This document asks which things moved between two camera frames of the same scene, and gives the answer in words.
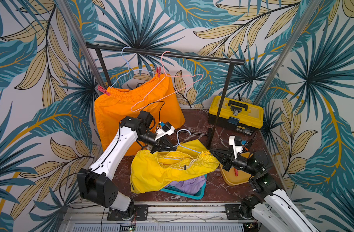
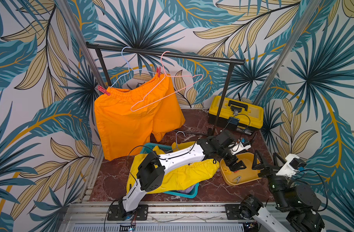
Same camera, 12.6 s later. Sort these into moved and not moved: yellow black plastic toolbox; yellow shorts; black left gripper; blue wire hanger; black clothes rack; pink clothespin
Moved: yellow shorts; black left gripper
Not moved: blue wire hanger; black clothes rack; yellow black plastic toolbox; pink clothespin
